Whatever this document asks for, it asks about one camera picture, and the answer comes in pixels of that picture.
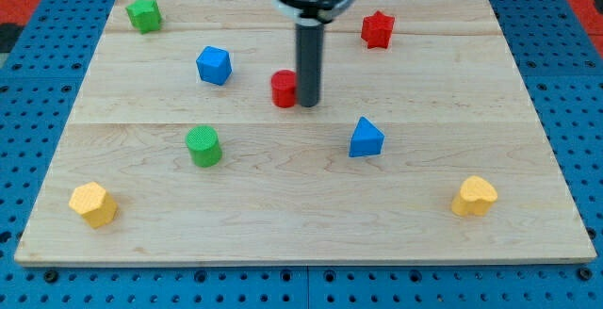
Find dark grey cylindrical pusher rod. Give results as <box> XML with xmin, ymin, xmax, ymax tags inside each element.
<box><xmin>295</xmin><ymin>21</ymin><xmax>324</xmax><ymax>107</ymax></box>

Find yellow heart block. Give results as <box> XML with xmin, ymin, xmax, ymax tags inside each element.
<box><xmin>450</xmin><ymin>175</ymin><xmax>498</xmax><ymax>217</ymax></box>

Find red cylinder block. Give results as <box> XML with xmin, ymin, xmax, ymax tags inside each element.
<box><xmin>270</xmin><ymin>70</ymin><xmax>297</xmax><ymax>108</ymax></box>

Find red star block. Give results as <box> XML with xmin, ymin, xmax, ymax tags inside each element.
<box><xmin>361</xmin><ymin>10</ymin><xmax>396</xmax><ymax>49</ymax></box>

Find blue cube block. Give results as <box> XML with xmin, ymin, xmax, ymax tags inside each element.
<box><xmin>196</xmin><ymin>46</ymin><xmax>232</xmax><ymax>86</ymax></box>

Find blue triangle block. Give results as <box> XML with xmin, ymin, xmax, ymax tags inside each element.
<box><xmin>349</xmin><ymin>116</ymin><xmax>384</xmax><ymax>157</ymax></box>

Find green cylinder block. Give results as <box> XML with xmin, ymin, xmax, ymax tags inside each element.
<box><xmin>185</xmin><ymin>125</ymin><xmax>222</xmax><ymax>168</ymax></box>

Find light wooden board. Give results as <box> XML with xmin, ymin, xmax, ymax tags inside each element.
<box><xmin>14</xmin><ymin>0</ymin><xmax>596</xmax><ymax>268</ymax></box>

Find green star block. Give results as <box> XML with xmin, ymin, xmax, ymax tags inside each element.
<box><xmin>125</xmin><ymin>0</ymin><xmax>162</xmax><ymax>34</ymax></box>

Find yellow hexagon block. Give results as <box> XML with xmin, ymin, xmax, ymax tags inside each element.
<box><xmin>68</xmin><ymin>182</ymin><xmax>118</xmax><ymax>229</ymax></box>

